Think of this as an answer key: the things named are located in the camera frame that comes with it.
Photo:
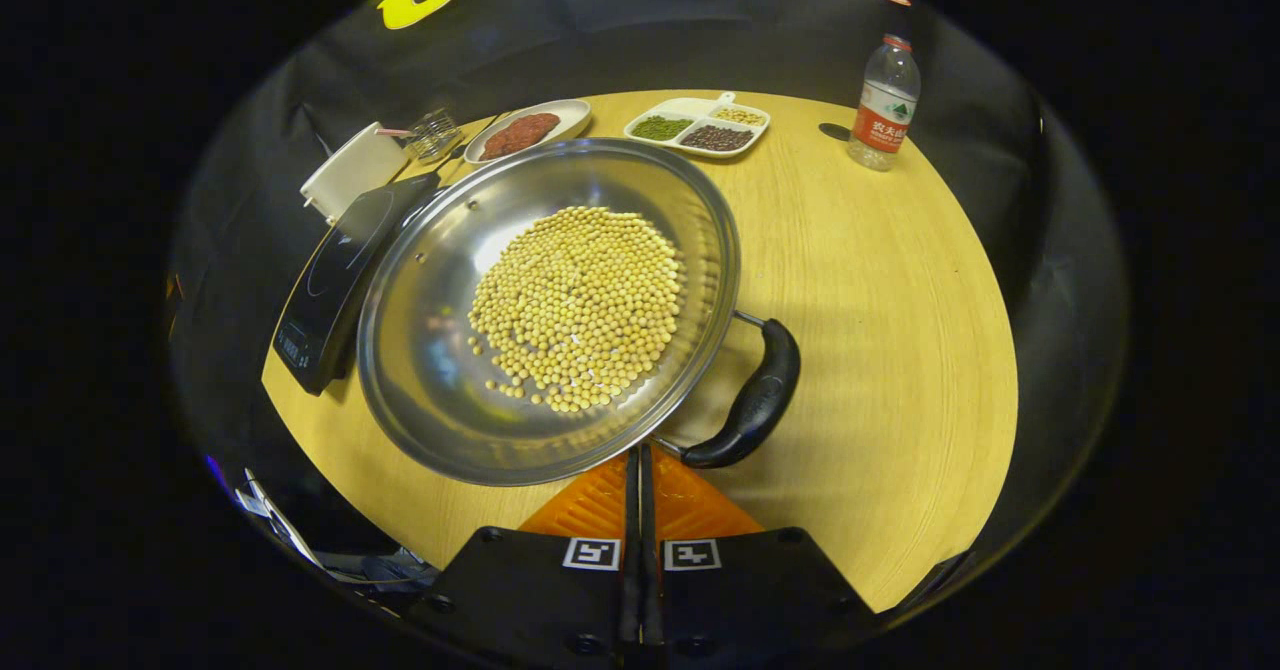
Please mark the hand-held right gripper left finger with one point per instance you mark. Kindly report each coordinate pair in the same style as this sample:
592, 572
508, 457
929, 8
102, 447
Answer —
540, 600

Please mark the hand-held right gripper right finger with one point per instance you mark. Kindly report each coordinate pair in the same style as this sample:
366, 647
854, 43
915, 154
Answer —
750, 600

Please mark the black induction cooktop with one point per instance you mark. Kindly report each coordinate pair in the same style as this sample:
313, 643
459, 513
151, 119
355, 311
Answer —
335, 280

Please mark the pile of yellow soybeans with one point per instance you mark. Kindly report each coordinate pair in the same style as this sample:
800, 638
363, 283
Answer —
580, 300

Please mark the brown meat patty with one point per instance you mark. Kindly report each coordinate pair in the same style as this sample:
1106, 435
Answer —
540, 127
503, 143

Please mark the pile of dark beans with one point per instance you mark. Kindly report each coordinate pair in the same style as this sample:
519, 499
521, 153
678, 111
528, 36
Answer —
716, 138

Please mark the white toaster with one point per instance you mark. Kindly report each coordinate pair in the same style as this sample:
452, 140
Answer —
350, 175

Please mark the small black round disc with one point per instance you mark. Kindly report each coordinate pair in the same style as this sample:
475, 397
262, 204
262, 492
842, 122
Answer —
835, 132

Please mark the pile of green beans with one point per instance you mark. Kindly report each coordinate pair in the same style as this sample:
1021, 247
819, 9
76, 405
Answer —
660, 128

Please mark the small pile of yellow beans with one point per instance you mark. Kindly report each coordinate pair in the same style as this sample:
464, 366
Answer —
740, 116

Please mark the white oval plate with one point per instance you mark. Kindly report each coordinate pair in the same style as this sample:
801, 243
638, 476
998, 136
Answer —
570, 115

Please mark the white divided dish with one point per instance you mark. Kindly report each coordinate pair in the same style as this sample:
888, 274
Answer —
690, 105

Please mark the plastic water bottle red label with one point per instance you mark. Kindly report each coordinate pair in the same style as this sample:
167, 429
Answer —
882, 110

